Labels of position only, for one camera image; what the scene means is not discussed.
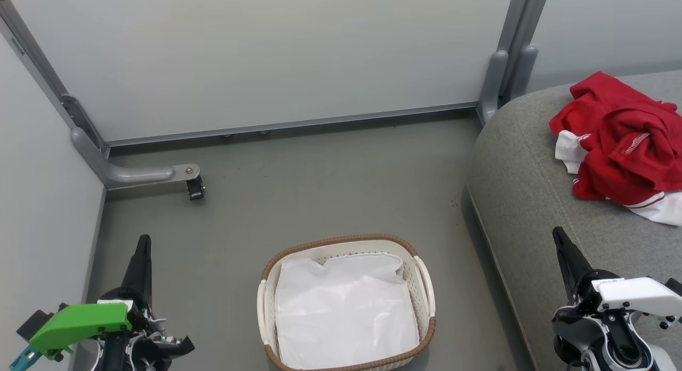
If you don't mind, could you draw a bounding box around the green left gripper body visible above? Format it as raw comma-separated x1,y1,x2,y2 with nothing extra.
29,288,163,358

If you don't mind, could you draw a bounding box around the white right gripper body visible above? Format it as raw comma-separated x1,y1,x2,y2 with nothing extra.
573,269,682,314

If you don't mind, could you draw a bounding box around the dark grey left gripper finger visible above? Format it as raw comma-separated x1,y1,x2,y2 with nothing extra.
120,233,153,309

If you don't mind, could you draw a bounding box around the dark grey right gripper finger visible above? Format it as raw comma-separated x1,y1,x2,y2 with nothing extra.
552,227,594,303

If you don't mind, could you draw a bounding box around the red jersey with white trim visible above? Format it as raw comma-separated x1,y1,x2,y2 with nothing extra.
549,71,682,227

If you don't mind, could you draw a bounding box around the white woven laundry basket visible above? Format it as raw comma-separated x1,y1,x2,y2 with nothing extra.
257,233,436,371

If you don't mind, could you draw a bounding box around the white cloth basket liner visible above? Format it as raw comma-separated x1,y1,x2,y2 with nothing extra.
274,252,420,370

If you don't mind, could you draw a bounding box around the grey metal partition foot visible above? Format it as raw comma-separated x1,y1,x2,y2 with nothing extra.
71,127,201,191

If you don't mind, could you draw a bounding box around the grey fabric sofa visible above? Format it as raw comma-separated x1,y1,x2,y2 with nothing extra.
467,70,682,371

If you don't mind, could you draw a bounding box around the teal left cable connector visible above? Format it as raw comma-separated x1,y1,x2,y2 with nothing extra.
8,343,40,371

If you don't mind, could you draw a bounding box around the grey partition corner post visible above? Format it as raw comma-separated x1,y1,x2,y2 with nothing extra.
0,0,110,158

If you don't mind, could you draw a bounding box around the grey double partition post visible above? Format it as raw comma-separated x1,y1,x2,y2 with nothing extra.
477,0,552,125

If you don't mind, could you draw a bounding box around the grey partition bottom rail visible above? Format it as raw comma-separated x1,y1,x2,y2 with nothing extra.
107,101,480,148

